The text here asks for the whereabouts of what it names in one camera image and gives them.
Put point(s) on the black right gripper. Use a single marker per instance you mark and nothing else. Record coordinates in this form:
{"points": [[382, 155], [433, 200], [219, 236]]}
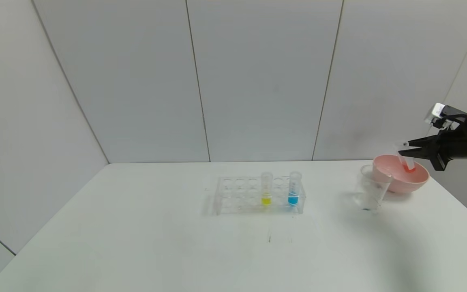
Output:
{"points": [[439, 152]]}

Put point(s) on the test tube with red pigment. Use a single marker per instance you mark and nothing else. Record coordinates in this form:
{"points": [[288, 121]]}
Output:
{"points": [[409, 166]]}

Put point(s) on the test tube with blue pigment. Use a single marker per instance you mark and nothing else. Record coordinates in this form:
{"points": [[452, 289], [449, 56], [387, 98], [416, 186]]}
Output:
{"points": [[293, 199]]}

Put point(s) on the test tube with yellow pigment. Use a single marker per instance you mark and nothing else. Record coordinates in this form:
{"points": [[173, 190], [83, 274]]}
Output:
{"points": [[266, 200]]}

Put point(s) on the clear plastic test tube rack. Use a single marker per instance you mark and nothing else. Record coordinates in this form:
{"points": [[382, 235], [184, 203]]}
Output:
{"points": [[241, 198]]}

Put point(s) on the pink bowl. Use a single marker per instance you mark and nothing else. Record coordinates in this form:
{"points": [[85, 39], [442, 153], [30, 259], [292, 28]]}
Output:
{"points": [[395, 182]]}

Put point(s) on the clear plastic beaker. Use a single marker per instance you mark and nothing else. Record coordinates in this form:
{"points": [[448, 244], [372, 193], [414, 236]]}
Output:
{"points": [[369, 190]]}

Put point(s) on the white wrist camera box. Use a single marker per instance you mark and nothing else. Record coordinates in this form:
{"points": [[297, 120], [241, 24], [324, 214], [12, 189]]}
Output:
{"points": [[436, 110]]}

